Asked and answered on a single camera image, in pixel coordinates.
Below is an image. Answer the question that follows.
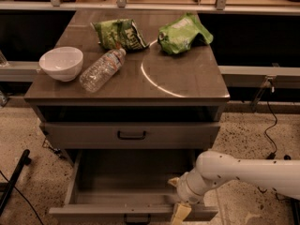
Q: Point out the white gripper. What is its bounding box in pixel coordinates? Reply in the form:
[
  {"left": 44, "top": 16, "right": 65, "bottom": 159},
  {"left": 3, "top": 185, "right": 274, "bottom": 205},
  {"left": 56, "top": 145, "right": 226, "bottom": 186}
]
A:
[{"left": 168, "top": 172, "right": 204, "bottom": 225}]

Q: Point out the grey drawer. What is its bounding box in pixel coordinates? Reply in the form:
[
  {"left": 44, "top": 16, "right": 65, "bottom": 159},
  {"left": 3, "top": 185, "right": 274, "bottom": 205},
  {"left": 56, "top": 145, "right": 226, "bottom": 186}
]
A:
[
  {"left": 40, "top": 122, "right": 220, "bottom": 149},
  {"left": 48, "top": 149, "right": 219, "bottom": 225}
]

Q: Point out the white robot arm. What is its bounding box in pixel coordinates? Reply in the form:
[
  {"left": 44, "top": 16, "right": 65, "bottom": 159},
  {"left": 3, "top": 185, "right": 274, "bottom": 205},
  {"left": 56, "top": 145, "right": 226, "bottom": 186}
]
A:
[{"left": 168, "top": 150, "right": 300, "bottom": 225}]

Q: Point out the grey drawer cabinet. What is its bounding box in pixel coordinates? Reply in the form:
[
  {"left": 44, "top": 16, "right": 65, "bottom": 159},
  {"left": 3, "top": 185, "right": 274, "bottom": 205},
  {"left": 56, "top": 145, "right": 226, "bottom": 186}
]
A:
[{"left": 23, "top": 8, "right": 232, "bottom": 161}]

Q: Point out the black right stand leg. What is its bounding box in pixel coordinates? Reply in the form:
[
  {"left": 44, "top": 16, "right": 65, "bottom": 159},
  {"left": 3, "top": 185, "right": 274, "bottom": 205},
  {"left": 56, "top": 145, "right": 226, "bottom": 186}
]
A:
[{"left": 291, "top": 199, "right": 300, "bottom": 225}]

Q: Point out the black stand leg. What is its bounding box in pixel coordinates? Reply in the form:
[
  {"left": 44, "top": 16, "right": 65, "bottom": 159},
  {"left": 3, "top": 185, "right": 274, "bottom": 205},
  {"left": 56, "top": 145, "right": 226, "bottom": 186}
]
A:
[
  {"left": 0, "top": 149, "right": 31, "bottom": 216},
  {"left": 291, "top": 199, "right": 300, "bottom": 225}
]

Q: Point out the clear plastic water bottle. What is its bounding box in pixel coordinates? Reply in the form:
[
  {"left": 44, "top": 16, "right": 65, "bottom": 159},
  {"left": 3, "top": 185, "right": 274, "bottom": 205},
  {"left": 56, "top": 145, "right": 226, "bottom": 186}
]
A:
[{"left": 80, "top": 48, "right": 127, "bottom": 93}]

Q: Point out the crumpled green snack bag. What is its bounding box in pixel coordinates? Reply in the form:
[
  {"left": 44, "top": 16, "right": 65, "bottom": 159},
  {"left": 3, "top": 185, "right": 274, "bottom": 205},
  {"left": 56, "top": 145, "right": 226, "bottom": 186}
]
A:
[{"left": 157, "top": 13, "right": 214, "bottom": 55}]

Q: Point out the green kettle chips bag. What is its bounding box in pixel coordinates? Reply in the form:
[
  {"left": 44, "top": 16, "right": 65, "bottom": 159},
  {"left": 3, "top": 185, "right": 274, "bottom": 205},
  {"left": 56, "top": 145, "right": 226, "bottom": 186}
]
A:
[{"left": 91, "top": 19, "right": 149, "bottom": 52}]

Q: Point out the black left stand leg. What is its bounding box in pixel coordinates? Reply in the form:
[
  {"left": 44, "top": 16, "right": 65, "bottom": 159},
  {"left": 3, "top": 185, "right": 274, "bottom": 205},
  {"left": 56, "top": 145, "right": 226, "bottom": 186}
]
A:
[{"left": 0, "top": 149, "right": 31, "bottom": 216}]

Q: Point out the white ceramic bowl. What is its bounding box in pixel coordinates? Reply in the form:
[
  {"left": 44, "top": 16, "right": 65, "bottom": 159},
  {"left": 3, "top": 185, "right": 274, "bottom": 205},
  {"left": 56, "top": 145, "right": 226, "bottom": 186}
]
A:
[{"left": 39, "top": 47, "right": 83, "bottom": 82}]

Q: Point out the black power cable with adapter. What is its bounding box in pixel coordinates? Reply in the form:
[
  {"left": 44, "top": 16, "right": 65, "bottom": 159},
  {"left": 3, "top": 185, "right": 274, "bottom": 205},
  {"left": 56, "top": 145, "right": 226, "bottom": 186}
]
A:
[{"left": 256, "top": 84, "right": 292, "bottom": 203}]

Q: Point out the metal rail bracket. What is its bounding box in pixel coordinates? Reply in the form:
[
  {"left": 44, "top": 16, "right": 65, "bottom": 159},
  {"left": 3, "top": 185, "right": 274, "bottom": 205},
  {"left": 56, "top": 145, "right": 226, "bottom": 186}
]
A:
[{"left": 250, "top": 75, "right": 277, "bottom": 112}]

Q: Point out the thin black floor cable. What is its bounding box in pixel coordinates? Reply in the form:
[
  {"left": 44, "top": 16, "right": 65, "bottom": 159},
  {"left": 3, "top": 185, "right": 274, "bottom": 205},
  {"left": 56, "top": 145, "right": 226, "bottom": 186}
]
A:
[{"left": 0, "top": 170, "right": 45, "bottom": 225}]

